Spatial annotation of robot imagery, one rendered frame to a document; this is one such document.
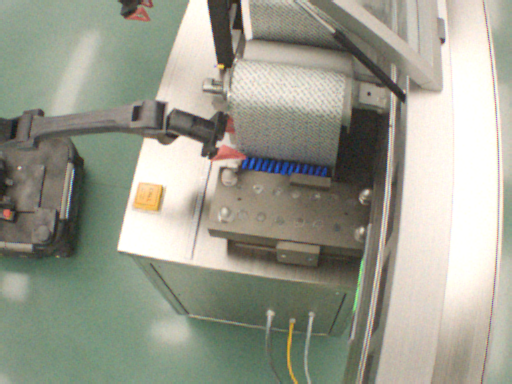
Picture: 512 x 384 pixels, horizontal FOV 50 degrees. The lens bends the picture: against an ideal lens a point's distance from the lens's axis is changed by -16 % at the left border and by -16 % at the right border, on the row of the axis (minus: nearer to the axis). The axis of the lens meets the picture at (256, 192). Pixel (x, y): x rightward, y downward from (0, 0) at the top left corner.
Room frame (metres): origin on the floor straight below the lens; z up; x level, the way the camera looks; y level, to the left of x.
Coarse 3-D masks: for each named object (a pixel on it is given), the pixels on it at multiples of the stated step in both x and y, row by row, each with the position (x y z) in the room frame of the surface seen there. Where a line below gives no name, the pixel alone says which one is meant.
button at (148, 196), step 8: (144, 184) 0.70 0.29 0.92; (152, 184) 0.70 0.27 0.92; (160, 184) 0.70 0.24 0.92; (136, 192) 0.68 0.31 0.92; (144, 192) 0.68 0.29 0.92; (152, 192) 0.68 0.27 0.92; (160, 192) 0.68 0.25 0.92; (136, 200) 0.66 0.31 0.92; (144, 200) 0.66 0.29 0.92; (152, 200) 0.66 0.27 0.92; (160, 200) 0.66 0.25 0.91; (144, 208) 0.64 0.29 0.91; (152, 208) 0.63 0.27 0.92
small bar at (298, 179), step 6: (294, 174) 0.62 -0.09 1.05; (300, 174) 0.62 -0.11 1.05; (306, 174) 0.62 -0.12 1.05; (294, 180) 0.61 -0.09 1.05; (300, 180) 0.60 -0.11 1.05; (306, 180) 0.60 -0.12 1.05; (312, 180) 0.60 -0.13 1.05; (318, 180) 0.60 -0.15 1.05; (324, 180) 0.60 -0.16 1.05; (330, 180) 0.59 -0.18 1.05; (306, 186) 0.59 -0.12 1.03; (312, 186) 0.59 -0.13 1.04; (318, 186) 0.59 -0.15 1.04; (324, 186) 0.58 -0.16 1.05
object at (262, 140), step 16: (240, 128) 0.70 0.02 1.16; (256, 128) 0.69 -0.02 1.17; (272, 128) 0.68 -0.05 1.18; (288, 128) 0.67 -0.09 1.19; (240, 144) 0.70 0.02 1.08; (256, 144) 0.69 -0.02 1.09; (272, 144) 0.68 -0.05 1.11; (288, 144) 0.67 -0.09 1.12; (304, 144) 0.66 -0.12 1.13; (320, 144) 0.65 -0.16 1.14; (336, 144) 0.64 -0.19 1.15; (288, 160) 0.67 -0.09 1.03; (304, 160) 0.66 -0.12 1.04; (320, 160) 0.65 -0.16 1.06
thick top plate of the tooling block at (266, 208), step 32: (224, 192) 0.61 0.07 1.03; (256, 192) 0.60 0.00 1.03; (288, 192) 0.59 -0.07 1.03; (320, 192) 0.58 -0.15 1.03; (352, 192) 0.56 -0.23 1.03; (224, 224) 0.53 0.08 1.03; (256, 224) 0.52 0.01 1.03; (288, 224) 0.51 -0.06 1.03; (320, 224) 0.50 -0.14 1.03; (352, 224) 0.48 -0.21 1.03
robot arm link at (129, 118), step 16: (32, 112) 0.85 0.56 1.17; (96, 112) 0.78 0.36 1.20; (112, 112) 0.77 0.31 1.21; (128, 112) 0.76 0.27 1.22; (144, 112) 0.74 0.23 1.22; (160, 112) 0.75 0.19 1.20; (32, 128) 0.79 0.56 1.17; (48, 128) 0.78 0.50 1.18; (64, 128) 0.77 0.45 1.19; (80, 128) 0.75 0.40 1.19; (96, 128) 0.75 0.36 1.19; (112, 128) 0.74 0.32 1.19; (128, 128) 0.72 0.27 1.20; (144, 128) 0.71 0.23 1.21; (32, 144) 0.75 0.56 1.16
